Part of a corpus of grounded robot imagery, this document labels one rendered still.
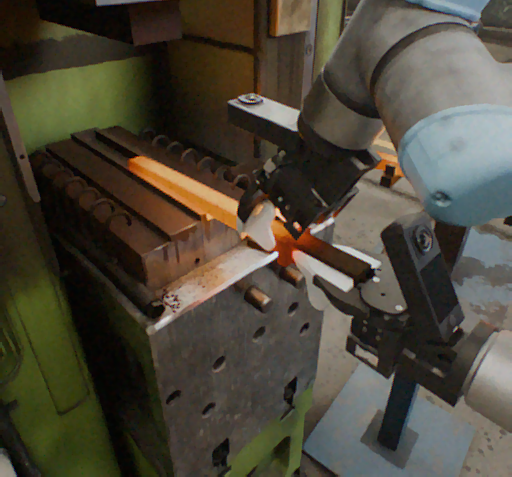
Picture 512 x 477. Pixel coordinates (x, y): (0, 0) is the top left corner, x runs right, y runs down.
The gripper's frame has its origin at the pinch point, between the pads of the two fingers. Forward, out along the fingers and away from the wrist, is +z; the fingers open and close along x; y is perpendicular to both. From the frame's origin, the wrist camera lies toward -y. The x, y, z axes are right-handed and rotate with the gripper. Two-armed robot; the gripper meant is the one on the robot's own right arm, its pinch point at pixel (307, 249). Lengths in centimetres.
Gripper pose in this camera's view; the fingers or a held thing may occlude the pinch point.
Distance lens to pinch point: 50.4
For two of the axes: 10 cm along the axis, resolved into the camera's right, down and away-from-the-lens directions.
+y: 0.2, 8.5, 5.3
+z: -6.9, -3.7, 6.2
